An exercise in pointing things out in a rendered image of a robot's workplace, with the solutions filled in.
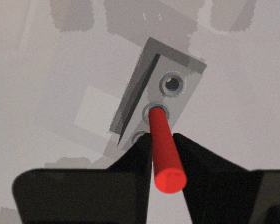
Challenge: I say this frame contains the grey plate with three holes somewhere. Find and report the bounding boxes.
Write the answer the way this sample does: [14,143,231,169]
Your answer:
[117,53,203,152]

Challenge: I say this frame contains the red peg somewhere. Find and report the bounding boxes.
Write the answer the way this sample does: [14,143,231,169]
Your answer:
[149,108,187,194]

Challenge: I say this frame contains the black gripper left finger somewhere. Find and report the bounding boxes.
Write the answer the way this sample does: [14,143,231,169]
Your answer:
[11,133,153,224]

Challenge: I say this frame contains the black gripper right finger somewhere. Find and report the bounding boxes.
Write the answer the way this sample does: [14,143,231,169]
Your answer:
[173,133,280,224]

